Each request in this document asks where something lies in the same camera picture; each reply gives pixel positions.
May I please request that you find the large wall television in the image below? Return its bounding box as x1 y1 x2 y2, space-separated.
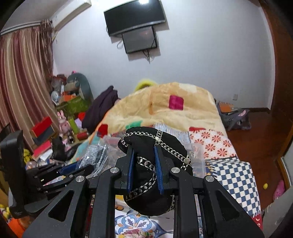
104 0 166 36

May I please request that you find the white air conditioner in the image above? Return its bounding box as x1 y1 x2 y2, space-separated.
50 0 92 31

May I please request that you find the beige plush blanket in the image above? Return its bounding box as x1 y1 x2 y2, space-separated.
100 82 226 134

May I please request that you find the red box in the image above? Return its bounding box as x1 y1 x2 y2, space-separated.
30 116 52 137

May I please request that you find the clear plastic storage bin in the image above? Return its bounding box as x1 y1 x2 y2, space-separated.
75 134 207 181

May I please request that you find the silver glitter fabric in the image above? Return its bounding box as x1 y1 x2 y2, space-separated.
78 144 109 178

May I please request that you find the patchwork patterned bedspread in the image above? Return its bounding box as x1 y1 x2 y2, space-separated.
115 124 263 237

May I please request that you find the small wall monitor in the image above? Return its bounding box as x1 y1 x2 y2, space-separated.
122 26 157 54

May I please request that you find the striped pink curtain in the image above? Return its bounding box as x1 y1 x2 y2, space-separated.
1 20 58 150

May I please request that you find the grey plush toy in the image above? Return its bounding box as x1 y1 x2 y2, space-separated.
64 73 93 102

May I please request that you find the dark purple garment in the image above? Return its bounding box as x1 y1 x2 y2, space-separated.
82 85 120 134

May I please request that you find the green gift box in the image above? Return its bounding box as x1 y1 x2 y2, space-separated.
56 96 91 118

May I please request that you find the pink rabbit toy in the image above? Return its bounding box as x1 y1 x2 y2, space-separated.
57 110 71 137

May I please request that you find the brown wooden door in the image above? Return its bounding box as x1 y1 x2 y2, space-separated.
259 1 292 159

